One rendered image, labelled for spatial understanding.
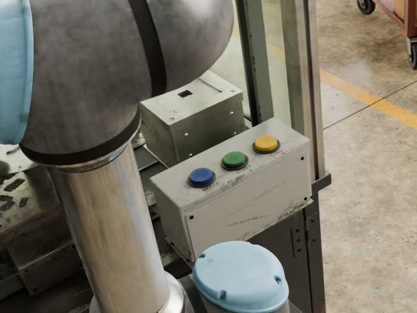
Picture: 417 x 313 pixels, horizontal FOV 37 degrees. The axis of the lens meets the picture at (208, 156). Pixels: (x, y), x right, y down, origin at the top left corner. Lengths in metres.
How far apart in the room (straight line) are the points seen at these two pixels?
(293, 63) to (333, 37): 2.41
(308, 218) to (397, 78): 1.85
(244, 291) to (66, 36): 0.41
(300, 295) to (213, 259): 0.69
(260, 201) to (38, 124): 0.68
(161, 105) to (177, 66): 0.79
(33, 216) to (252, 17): 0.54
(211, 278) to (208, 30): 0.37
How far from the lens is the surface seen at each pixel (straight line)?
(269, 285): 0.80
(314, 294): 1.55
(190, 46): 0.53
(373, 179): 2.50
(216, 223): 1.12
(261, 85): 1.25
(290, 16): 1.12
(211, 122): 1.31
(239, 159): 1.11
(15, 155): 1.21
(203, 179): 1.08
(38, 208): 1.23
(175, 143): 1.28
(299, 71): 1.15
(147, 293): 0.72
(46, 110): 0.52
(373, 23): 3.69
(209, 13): 0.55
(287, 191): 1.19
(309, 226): 1.39
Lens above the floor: 1.56
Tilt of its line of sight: 35 degrees down
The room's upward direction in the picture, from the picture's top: 11 degrees counter-clockwise
